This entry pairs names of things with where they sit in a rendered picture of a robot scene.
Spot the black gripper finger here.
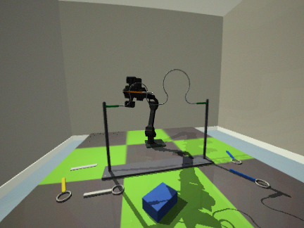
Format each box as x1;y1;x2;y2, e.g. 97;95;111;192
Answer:
123;85;134;91
123;91;134;99

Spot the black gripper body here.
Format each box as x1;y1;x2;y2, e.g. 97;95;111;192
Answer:
125;77;137;108

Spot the blue box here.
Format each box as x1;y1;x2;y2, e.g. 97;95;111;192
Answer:
142;182;177;223

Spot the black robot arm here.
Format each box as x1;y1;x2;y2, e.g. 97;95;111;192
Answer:
134;78;159;144

